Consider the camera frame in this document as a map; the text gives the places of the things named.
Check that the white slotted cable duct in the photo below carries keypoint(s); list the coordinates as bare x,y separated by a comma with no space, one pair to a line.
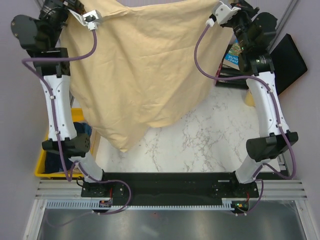
94,204

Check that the colourful treehouse book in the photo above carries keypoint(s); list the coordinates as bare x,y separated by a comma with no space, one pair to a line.
231,58

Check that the cream yellow t-shirt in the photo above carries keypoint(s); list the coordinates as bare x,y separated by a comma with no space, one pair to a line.
146,69

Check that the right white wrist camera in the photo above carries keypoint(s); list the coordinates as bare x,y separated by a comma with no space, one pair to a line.
221,13

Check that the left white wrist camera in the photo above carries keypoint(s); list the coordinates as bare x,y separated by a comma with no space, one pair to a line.
91,19

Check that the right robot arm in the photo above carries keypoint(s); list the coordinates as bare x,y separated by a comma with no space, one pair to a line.
254,31

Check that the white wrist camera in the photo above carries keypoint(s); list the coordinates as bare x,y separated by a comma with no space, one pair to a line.
221,13
91,19

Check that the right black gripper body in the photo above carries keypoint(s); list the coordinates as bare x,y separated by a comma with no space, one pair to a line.
241,22

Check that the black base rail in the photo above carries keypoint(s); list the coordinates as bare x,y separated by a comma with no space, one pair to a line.
190,189

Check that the navy blue t-shirt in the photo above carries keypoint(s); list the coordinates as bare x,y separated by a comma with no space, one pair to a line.
52,162

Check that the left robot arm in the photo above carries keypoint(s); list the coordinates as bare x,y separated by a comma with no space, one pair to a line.
51,64

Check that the yellow ceramic mug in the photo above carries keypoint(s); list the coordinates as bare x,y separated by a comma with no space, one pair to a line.
249,100

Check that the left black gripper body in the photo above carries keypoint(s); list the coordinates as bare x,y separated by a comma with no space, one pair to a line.
72,5

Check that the black flat panel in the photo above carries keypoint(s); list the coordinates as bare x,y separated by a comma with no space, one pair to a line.
288,63

